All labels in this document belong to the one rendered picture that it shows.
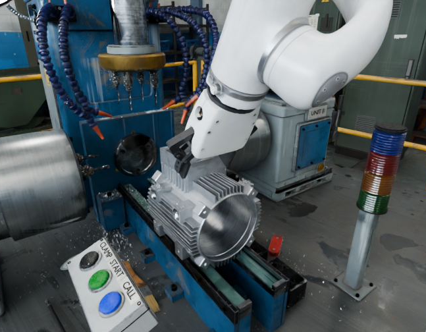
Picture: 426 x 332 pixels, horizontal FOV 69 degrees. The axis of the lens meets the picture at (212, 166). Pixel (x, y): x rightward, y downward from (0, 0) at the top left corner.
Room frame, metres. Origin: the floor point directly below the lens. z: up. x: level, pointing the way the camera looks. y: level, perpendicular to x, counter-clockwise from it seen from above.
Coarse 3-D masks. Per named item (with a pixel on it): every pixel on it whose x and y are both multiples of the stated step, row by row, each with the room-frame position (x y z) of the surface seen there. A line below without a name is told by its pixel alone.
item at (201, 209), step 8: (160, 176) 0.64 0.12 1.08; (248, 192) 0.57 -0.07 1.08; (256, 192) 0.58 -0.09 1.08; (200, 208) 0.50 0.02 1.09; (208, 208) 0.50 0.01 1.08; (200, 216) 0.49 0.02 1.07; (248, 240) 0.57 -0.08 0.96; (200, 256) 0.51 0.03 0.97; (200, 264) 0.49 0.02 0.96; (208, 264) 0.50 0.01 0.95
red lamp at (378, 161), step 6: (372, 156) 0.59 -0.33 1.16; (378, 156) 0.58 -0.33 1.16; (384, 156) 0.57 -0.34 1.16; (390, 156) 0.57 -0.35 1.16; (396, 156) 0.57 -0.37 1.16; (366, 162) 0.61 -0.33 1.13; (372, 162) 0.59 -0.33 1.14; (378, 162) 0.58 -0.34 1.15; (384, 162) 0.57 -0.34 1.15; (390, 162) 0.57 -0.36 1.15; (396, 162) 0.57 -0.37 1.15; (366, 168) 0.60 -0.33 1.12; (372, 168) 0.58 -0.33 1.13; (378, 168) 0.57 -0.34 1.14; (384, 168) 0.57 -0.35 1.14; (390, 168) 0.57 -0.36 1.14; (396, 168) 0.58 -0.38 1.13; (378, 174) 0.57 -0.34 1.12; (384, 174) 0.57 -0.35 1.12; (390, 174) 0.57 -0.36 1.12
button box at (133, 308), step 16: (80, 256) 0.39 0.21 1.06; (112, 256) 0.38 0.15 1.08; (80, 272) 0.36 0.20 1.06; (112, 272) 0.35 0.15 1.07; (128, 272) 0.39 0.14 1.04; (80, 288) 0.33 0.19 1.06; (112, 288) 0.32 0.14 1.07; (128, 288) 0.31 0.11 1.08; (96, 304) 0.30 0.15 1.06; (128, 304) 0.29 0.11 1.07; (144, 304) 0.29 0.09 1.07; (96, 320) 0.28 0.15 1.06; (112, 320) 0.27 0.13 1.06; (128, 320) 0.27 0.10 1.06; (144, 320) 0.29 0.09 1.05
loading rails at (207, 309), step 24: (120, 192) 0.89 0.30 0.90; (144, 216) 0.73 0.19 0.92; (144, 240) 0.75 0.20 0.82; (168, 240) 0.61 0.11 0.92; (168, 264) 0.62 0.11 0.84; (192, 264) 0.53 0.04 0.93; (240, 264) 0.55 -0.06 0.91; (264, 264) 0.53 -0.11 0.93; (168, 288) 0.57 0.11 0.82; (192, 288) 0.52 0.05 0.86; (216, 288) 0.46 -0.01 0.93; (240, 288) 0.54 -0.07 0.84; (264, 288) 0.48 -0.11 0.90; (216, 312) 0.45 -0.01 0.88; (240, 312) 0.41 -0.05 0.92; (264, 312) 0.48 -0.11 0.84
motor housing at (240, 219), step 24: (168, 192) 0.60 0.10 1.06; (192, 192) 0.57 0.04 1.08; (216, 192) 0.53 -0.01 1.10; (240, 192) 0.55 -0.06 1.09; (168, 216) 0.57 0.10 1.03; (192, 216) 0.52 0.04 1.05; (216, 216) 0.66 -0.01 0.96; (240, 216) 0.61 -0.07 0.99; (192, 240) 0.49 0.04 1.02; (216, 240) 0.59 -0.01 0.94; (240, 240) 0.57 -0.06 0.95; (216, 264) 0.53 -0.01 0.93
